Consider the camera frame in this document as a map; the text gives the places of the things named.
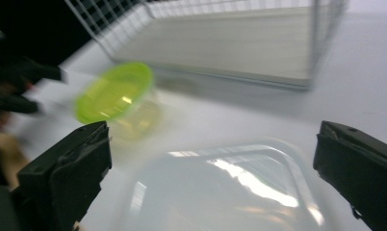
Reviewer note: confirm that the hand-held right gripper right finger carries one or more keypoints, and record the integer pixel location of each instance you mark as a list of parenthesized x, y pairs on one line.
[(358, 160)]

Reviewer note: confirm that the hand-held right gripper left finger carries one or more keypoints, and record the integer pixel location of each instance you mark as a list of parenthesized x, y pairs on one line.
[(66, 173)]

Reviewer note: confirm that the white square lidded container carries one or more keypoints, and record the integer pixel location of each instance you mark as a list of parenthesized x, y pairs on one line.
[(214, 192)]

